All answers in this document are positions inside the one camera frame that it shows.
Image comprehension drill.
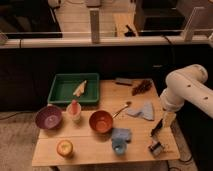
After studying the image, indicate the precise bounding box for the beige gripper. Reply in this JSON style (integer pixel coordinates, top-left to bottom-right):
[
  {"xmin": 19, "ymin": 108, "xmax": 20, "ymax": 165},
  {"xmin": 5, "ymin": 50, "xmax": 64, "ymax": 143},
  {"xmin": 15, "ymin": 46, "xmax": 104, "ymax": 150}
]
[{"xmin": 150, "ymin": 112, "xmax": 176, "ymax": 137}]

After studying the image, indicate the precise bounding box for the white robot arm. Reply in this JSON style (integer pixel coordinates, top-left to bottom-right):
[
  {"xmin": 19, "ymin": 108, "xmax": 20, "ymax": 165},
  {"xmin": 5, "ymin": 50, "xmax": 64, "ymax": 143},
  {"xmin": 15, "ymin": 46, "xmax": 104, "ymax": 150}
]
[{"xmin": 160, "ymin": 64, "xmax": 213, "ymax": 119}]

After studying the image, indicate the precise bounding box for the orange bowl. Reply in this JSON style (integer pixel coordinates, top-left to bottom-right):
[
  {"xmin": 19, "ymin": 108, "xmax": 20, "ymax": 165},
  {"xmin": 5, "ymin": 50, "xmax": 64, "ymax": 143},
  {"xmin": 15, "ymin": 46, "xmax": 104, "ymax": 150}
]
[{"xmin": 89, "ymin": 110, "xmax": 113, "ymax": 134}]

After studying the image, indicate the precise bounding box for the purple bowl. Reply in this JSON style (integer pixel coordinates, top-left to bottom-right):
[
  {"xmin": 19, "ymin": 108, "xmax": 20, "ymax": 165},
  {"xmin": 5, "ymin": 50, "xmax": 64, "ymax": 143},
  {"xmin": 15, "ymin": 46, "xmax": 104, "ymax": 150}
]
[{"xmin": 35, "ymin": 105, "xmax": 62, "ymax": 130}]

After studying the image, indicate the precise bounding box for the light blue rag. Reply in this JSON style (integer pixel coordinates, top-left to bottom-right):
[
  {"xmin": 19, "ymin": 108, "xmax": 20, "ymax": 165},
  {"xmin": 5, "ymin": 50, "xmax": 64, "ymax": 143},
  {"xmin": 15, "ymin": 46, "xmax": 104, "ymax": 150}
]
[{"xmin": 126, "ymin": 101, "xmax": 154, "ymax": 121}]

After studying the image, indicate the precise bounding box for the wooden table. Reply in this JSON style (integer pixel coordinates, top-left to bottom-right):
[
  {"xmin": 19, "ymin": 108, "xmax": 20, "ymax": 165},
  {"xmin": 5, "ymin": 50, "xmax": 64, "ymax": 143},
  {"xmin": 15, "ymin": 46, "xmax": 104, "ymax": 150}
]
[{"xmin": 31, "ymin": 79, "xmax": 181, "ymax": 167}]

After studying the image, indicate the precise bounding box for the blue cloth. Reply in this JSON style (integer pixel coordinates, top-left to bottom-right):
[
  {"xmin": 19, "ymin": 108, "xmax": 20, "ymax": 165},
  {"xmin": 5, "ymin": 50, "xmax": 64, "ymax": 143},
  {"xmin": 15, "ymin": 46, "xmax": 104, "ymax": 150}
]
[{"xmin": 111, "ymin": 128, "xmax": 132, "ymax": 142}]

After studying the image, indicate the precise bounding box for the metal spoon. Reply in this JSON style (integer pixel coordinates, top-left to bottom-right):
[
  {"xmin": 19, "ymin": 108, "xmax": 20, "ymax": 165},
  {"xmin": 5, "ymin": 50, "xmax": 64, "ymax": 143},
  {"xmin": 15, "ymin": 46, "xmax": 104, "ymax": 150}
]
[{"xmin": 112, "ymin": 101, "xmax": 132, "ymax": 118}]

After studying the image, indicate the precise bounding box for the blue cup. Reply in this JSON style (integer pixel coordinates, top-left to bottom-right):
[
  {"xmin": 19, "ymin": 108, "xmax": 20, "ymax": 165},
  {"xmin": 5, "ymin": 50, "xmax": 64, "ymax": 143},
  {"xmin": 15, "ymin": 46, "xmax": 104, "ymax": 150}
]
[{"xmin": 112, "ymin": 139, "xmax": 127, "ymax": 155}]

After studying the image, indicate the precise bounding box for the dark grey sponge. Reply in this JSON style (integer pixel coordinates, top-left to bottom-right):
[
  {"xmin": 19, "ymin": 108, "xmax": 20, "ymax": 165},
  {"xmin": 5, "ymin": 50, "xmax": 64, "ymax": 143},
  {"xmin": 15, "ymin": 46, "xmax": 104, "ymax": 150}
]
[{"xmin": 115, "ymin": 78, "xmax": 133, "ymax": 86}]

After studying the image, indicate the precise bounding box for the white cup with red item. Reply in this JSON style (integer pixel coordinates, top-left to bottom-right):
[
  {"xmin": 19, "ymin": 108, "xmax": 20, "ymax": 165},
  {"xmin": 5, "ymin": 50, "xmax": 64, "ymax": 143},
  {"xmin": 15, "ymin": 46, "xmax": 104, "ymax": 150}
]
[{"xmin": 66, "ymin": 100, "xmax": 81, "ymax": 122}]

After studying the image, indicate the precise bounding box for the yellow apple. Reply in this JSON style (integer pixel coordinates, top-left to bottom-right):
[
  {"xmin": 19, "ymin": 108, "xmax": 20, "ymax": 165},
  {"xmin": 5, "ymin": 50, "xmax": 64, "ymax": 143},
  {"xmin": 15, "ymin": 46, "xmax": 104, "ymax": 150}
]
[{"xmin": 56, "ymin": 140, "xmax": 73, "ymax": 157}]

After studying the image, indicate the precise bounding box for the green plastic tray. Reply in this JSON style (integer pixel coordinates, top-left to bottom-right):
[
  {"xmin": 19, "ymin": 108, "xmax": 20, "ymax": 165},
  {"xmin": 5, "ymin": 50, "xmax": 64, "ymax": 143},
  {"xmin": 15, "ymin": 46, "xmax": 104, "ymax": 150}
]
[{"xmin": 47, "ymin": 73, "xmax": 100, "ymax": 106}]

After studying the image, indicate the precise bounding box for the white rail barrier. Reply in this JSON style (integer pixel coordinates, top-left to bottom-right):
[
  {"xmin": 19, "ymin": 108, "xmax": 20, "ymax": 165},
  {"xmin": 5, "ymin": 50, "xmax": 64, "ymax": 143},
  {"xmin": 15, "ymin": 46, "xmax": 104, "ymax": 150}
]
[{"xmin": 0, "ymin": 9, "xmax": 213, "ymax": 49}]

